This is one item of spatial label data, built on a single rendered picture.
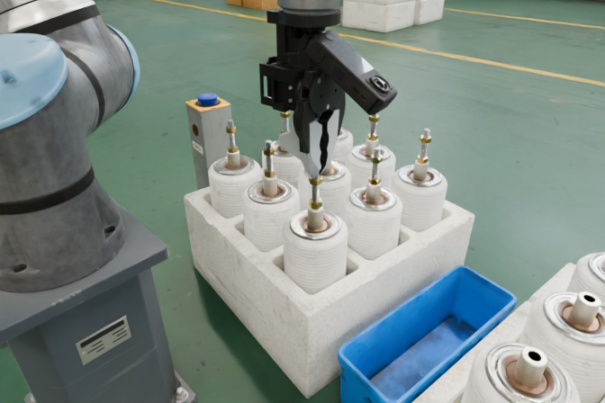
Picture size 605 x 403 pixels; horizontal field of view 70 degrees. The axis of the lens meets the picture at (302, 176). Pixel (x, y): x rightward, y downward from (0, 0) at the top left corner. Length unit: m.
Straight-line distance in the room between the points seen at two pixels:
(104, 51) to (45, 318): 0.30
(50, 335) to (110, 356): 0.09
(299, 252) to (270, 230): 0.10
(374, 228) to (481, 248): 0.44
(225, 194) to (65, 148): 0.36
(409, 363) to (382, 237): 0.22
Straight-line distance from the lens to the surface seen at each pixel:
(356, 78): 0.49
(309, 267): 0.63
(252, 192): 0.71
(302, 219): 0.65
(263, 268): 0.68
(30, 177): 0.49
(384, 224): 0.68
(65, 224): 0.51
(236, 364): 0.79
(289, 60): 0.55
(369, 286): 0.67
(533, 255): 1.11
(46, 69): 0.47
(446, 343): 0.84
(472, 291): 0.83
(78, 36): 0.58
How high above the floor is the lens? 0.62
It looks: 29 degrees down
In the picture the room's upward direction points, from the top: straight up
